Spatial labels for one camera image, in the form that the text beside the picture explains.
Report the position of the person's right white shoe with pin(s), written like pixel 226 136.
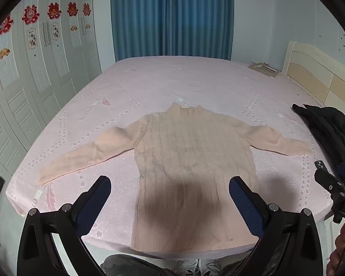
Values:
pixel 215 268

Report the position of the person's left white shoe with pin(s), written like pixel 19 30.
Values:
pixel 188 268

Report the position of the person's leg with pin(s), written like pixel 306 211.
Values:
pixel 132 266
pixel 233 270

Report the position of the small fan sticker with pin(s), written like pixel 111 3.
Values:
pixel 74 28
pixel 87 26
pixel 4 53

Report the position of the white wardrobe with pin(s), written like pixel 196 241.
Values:
pixel 17 106

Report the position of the person's right hand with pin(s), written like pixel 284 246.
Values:
pixel 341 247

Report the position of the blue curtain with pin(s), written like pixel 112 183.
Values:
pixel 172 17

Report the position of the person's right leg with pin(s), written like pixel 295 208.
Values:
pixel 233 270

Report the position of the cream wooden headboard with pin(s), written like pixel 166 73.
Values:
pixel 310 69

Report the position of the person's white shoe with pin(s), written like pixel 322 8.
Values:
pixel 188 268
pixel 215 268

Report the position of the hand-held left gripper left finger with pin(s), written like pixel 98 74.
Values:
pixel 92 207

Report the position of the beige knitted sweater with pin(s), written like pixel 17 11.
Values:
pixel 189 149

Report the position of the bed with pink sheet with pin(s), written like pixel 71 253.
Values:
pixel 189 86

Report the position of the floral picture panel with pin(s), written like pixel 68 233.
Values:
pixel 32 38
pixel 55 31

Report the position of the person's left leg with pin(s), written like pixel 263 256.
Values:
pixel 132 266

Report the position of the red paper decoration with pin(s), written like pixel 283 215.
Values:
pixel 86 9
pixel 30 14
pixel 54 10
pixel 72 8
pixel 2 25

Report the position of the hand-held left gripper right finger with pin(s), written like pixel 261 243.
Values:
pixel 247 207

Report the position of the black jacket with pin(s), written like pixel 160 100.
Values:
pixel 327 129

